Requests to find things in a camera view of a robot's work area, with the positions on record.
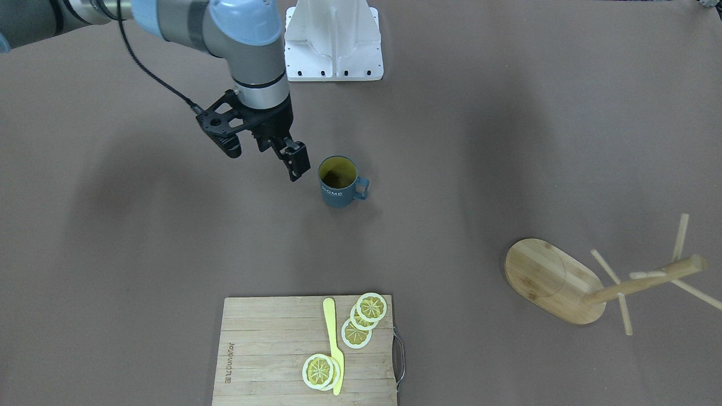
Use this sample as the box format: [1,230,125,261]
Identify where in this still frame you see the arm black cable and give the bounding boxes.
[116,0,205,113]

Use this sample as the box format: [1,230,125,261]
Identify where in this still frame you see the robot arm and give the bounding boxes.
[1,1,310,182]

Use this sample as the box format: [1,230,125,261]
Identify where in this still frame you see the yellow plastic knife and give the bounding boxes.
[323,297,345,396]

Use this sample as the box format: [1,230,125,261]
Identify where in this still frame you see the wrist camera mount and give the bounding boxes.
[191,89,248,158]

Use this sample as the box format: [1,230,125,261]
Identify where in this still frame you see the bamboo cutting board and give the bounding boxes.
[212,294,404,405]

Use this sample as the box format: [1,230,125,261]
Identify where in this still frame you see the wooden cup rack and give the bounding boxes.
[504,213,722,337]

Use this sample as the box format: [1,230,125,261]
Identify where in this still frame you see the white pedestal column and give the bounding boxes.
[284,1,384,82]

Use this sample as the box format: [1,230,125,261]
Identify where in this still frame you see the blue mug yellow inside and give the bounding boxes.
[318,155,371,208]

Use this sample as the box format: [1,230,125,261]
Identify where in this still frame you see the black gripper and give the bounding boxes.
[246,95,310,182]

